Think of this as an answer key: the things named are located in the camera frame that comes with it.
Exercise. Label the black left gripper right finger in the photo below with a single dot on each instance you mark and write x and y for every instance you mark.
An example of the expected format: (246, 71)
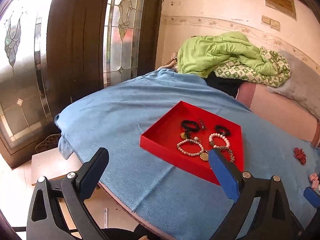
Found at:
(236, 187)

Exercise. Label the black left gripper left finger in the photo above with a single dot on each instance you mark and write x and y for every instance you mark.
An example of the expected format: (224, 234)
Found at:
(80, 187)

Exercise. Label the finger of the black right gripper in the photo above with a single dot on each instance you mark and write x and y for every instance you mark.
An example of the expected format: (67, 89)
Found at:
(312, 197)

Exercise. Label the red jewelry tray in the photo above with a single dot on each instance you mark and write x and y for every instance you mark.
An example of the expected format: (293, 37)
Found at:
(162, 137)

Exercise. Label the pink white scrunchie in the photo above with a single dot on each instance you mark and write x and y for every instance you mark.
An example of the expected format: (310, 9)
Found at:
(314, 180)

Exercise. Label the white low stool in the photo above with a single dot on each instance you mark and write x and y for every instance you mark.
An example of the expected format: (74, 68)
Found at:
(52, 165)

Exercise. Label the red bead hair clip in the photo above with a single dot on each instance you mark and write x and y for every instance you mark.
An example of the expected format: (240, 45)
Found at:
(300, 155)

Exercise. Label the gold coin pendant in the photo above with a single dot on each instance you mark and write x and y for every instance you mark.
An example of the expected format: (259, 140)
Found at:
(204, 156)

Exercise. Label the blue towel cloth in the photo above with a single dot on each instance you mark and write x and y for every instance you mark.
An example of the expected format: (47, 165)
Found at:
(175, 202)

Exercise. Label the pink mattress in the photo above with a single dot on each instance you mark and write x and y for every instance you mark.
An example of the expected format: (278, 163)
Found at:
(285, 113)

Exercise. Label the black folded garment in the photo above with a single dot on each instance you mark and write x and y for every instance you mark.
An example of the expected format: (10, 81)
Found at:
(228, 86)

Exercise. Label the grey blanket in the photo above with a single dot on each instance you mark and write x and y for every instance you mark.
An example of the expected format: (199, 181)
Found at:
(302, 86)

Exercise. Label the green white patterned blanket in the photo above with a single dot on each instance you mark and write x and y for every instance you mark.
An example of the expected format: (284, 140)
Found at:
(272, 69)

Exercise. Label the green quilted blanket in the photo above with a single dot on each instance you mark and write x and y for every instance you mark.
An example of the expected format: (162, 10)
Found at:
(202, 54)

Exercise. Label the stained glass window panel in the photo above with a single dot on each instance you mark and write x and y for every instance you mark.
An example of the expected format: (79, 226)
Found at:
(121, 40)

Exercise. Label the wall switch plate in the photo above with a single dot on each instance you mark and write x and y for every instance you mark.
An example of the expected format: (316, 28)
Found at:
(270, 22)

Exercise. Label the dark wooden door frame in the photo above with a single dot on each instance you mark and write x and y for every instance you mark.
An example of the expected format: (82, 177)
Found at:
(74, 51)

